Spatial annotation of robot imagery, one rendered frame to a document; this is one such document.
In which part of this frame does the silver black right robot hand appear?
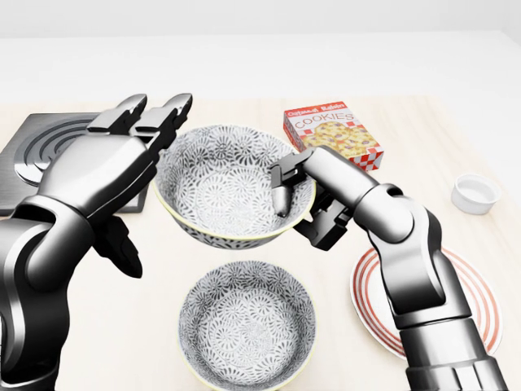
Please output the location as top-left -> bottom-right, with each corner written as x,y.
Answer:
269,146 -> 380,252

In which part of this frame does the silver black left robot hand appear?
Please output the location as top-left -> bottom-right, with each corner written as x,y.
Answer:
23,93 -> 194,280

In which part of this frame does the black white patterned bowl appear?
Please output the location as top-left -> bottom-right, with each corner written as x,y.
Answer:
177,260 -> 318,389
151,125 -> 318,250

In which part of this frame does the flat dark stove plate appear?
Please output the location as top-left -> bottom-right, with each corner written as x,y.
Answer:
0,112 -> 147,217

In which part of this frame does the white plate with red rings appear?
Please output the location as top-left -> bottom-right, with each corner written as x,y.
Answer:
350,245 -> 504,361

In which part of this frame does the red printed cookie box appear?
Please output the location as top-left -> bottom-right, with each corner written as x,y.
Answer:
282,100 -> 385,173

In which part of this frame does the small white ramekin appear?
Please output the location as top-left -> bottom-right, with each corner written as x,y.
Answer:
450,173 -> 503,216

